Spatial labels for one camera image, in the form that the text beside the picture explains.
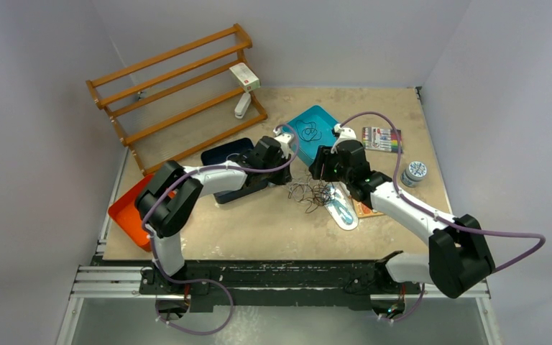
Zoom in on teal square tray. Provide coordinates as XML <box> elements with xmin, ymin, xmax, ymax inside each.
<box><xmin>287</xmin><ymin>105</ymin><xmax>339</xmax><ymax>167</ymax></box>

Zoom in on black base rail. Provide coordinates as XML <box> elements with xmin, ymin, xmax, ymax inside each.
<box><xmin>139</xmin><ymin>259</ymin><xmax>420</xmax><ymax>313</ymax></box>

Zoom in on black cable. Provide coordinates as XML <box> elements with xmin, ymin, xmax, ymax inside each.
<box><xmin>295</xmin><ymin>119</ymin><xmax>323</xmax><ymax>143</ymax></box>

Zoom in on toothbrush blister pack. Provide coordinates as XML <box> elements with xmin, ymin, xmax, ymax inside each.
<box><xmin>324</xmin><ymin>185</ymin><xmax>359</xmax><ymax>231</ymax></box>

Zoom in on orange square tray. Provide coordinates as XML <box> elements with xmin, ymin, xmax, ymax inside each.
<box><xmin>107</xmin><ymin>174</ymin><xmax>153</xmax><ymax>252</ymax></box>

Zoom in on aluminium frame rails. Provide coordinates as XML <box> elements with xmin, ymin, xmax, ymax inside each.
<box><xmin>57</xmin><ymin>147</ymin><xmax>503</xmax><ymax>345</ymax></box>

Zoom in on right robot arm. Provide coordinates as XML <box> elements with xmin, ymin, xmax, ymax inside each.
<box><xmin>309</xmin><ymin>140</ymin><xmax>496</xmax><ymax>298</ymax></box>

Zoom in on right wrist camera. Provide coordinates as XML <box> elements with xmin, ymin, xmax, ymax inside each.
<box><xmin>331</xmin><ymin>124</ymin><xmax>357</xmax><ymax>153</ymax></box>

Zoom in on cable bundle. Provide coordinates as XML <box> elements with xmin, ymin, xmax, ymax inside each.
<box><xmin>286</xmin><ymin>173</ymin><xmax>336</xmax><ymax>213</ymax></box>

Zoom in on blue white tape roll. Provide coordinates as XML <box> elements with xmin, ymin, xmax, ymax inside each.
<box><xmin>400</xmin><ymin>161</ymin><xmax>428</xmax><ymax>188</ymax></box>

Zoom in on marker pen set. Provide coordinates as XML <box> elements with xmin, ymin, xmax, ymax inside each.
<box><xmin>362</xmin><ymin>126</ymin><xmax>403</xmax><ymax>153</ymax></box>

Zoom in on dark blue square tray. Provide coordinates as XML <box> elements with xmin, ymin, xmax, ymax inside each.
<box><xmin>201</xmin><ymin>137</ymin><xmax>268</xmax><ymax>204</ymax></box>

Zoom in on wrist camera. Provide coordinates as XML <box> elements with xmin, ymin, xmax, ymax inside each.
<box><xmin>331</xmin><ymin>124</ymin><xmax>357</xmax><ymax>153</ymax></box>
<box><xmin>274</xmin><ymin>132</ymin><xmax>295</xmax><ymax>160</ymax></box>

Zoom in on white cardboard box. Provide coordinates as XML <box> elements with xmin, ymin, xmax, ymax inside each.
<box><xmin>229</xmin><ymin>63</ymin><xmax>261</xmax><ymax>93</ymax></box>

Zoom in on orange small notebook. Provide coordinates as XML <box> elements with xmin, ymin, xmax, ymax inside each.
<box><xmin>353</xmin><ymin>201</ymin><xmax>384</xmax><ymax>219</ymax></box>

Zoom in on wooden shelf rack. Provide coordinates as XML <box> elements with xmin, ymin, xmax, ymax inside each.
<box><xmin>86</xmin><ymin>24</ymin><xmax>268</xmax><ymax>175</ymax></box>

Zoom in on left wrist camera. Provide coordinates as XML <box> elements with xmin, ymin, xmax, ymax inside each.
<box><xmin>274</xmin><ymin>132</ymin><xmax>295</xmax><ymax>160</ymax></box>

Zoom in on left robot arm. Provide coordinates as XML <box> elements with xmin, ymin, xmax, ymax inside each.
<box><xmin>134</xmin><ymin>133</ymin><xmax>298</xmax><ymax>294</ymax></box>

